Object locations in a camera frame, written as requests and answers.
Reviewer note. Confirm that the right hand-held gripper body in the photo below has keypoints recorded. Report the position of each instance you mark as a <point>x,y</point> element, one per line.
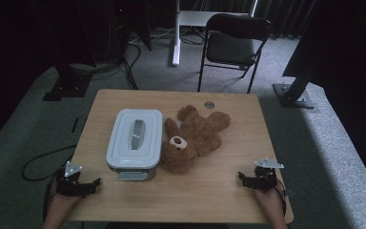
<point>265,179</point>

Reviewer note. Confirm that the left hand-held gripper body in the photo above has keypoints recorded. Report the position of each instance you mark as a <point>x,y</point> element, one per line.
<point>70,186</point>

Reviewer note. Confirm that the clear brown storage box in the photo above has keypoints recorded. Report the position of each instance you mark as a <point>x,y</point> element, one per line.
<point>133,176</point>

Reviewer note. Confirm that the brown teddy bear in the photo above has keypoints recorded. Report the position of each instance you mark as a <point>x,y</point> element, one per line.
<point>197,133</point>

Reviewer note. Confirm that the person's left hand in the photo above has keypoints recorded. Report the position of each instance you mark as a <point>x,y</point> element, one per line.
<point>63,203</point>

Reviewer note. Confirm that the person's right hand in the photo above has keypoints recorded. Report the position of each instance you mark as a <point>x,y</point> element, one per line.
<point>271,203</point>

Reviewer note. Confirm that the grey tape piece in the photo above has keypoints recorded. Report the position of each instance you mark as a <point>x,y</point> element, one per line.
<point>289,192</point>

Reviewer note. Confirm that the black tape strip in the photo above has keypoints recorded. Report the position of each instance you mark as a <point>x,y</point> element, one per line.
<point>75,124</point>

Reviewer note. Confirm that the round grey table grommet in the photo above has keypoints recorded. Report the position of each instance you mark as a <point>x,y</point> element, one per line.
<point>209,104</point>

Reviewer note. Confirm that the black metal stand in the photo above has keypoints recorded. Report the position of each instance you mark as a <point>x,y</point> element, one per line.
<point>294,95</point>
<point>68,84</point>

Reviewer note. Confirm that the black folding chair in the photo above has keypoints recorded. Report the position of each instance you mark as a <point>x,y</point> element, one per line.
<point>230,47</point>

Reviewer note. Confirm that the black computer tower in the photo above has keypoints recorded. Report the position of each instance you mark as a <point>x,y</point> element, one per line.
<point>120,28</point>

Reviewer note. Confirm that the dark curtain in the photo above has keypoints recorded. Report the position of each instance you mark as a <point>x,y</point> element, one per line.
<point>286,16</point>

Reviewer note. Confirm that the white desk frame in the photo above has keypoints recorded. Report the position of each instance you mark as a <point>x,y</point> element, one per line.
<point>176,47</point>

